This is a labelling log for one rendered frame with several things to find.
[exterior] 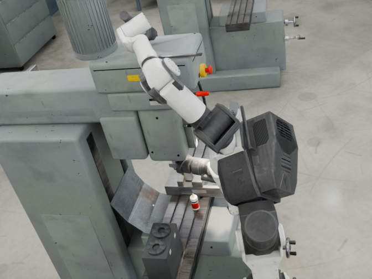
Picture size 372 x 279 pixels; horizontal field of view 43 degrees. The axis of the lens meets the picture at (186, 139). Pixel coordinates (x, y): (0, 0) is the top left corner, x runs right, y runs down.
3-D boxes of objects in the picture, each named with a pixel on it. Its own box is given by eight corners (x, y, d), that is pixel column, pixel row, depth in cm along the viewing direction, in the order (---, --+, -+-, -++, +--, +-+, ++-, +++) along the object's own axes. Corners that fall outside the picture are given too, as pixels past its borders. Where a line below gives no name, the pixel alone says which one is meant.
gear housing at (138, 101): (191, 82, 227) (187, 64, 221) (179, 110, 208) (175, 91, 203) (127, 86, 237) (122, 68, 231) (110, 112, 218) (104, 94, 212)
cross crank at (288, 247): (296, 247, 270) (295, 232, 263) (296, 263, 261) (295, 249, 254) (269, 245, 275) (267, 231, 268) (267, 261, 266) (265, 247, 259)
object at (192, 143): (197, 143, 235) (190, 108, 223) (196, 148, 232) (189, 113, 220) (190, 143, 237) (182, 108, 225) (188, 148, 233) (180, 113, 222)
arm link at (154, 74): (124, 51, 170) (140, 87, 159) (144, 32, 167) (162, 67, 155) (142, 63, 178) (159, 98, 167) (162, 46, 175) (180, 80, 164)
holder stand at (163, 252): (183, 248, 237) (176, 221, 226) (174, 285, 220) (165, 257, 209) (160, 248, 240) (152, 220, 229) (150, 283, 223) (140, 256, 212)
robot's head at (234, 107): (239, 128, 197) (243, 112, 200) (239, 119, 189) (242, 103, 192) (225, 126, 199) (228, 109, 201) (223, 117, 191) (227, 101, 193)
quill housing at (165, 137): (195, 138, 245) (184, 85, 227) (186, 163, 229) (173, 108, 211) (160, 138, 250) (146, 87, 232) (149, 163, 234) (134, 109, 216)
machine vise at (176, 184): (230, 179, 273) (227, 165, 267) (225, 197, 262) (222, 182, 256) (173, 178, 284) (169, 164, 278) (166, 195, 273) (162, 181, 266)
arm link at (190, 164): (185, 149, 244) (206, 152, 238) (189, 163, 249) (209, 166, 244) (174, 164, 235) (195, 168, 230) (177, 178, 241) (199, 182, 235)
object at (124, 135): (160, 132, 250) (149, 89, 235) (147, 160, 231) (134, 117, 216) (127, 132, 255) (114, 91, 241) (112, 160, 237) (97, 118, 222)
